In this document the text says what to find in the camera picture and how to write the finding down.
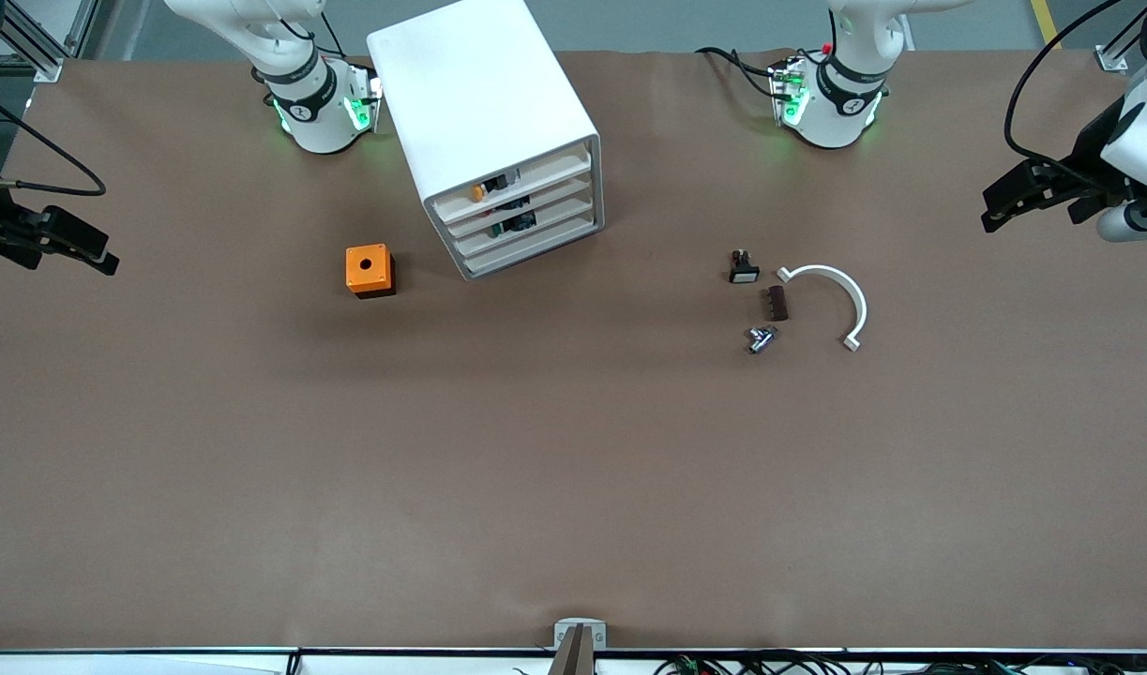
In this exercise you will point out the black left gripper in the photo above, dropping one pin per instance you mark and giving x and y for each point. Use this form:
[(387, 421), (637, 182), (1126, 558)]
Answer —
[(1091, 156)]

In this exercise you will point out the orange push button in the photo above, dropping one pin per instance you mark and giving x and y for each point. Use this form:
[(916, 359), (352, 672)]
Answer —
[(478, 193)]

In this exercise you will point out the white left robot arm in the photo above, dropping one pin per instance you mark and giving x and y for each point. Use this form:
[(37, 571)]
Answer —
[(840, 112)]

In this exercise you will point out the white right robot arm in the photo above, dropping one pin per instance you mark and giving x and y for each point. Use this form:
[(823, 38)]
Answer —
[(320, 122)]

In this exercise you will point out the white drawer cabinet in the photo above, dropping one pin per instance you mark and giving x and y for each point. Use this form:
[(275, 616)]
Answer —
[(470, 84)]

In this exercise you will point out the white empty drawer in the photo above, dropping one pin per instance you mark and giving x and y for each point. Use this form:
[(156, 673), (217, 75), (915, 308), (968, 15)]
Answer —
[(535, 249)]

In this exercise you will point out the white drawer holding green button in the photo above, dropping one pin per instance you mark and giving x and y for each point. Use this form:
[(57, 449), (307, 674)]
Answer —
[(562, 217)]

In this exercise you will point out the white drawer holding red button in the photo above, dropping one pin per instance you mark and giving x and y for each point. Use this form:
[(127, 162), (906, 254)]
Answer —
[(559, 196)]

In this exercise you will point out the brown terminal block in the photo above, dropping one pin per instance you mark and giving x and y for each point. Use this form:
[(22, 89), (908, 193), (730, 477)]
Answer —
[(777, 304)]

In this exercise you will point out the silver metal connector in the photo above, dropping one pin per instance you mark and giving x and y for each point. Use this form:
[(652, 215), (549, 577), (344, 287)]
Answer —
[(761, 339)]

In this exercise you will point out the aluminium frame profile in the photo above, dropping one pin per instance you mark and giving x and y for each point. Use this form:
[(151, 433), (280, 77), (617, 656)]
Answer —
[(43, 64)]

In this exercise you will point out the white curved bracket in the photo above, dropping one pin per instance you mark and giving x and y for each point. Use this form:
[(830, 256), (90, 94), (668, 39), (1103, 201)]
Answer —
[(845, 281)]

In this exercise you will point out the orange button enclosure box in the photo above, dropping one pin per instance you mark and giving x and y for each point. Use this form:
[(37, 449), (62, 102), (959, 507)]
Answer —
[(367, 267)]

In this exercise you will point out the black switch with white face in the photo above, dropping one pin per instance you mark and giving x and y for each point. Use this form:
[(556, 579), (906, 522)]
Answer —
[(743, 270)]

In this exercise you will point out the grey mount bracket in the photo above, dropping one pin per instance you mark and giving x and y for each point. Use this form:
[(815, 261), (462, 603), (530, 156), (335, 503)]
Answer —
[(562, 636)]

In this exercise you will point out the brown post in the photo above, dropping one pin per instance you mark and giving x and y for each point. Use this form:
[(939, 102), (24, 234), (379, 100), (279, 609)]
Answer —
[(573, 658)]

